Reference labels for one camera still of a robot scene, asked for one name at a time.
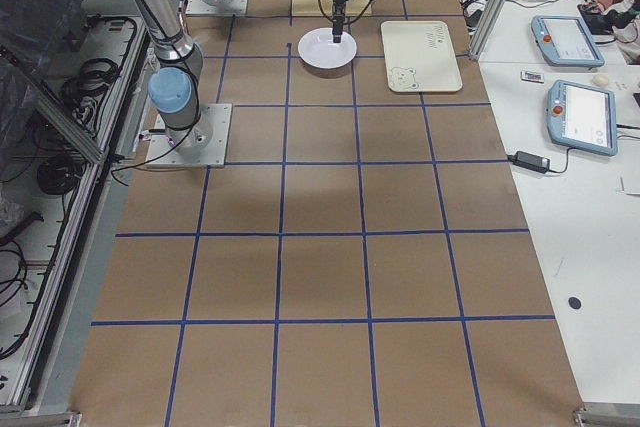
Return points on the cream bear tray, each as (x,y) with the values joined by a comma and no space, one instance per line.
(419,57)

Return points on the bamboo cutting board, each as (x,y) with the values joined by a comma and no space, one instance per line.
(310,8)

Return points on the white round plate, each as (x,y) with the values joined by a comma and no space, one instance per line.
(317,48)

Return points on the far blue teach pendant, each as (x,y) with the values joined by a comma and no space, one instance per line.
(565,42)

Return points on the black power adapter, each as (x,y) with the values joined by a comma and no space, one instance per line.
(529,161)

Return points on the near blue teach pendant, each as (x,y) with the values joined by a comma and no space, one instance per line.
(582,117)

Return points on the blue teach pendant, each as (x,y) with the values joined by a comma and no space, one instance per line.
(565,42)
(582,117)

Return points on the small white label box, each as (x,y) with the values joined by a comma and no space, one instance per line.
(533,77)

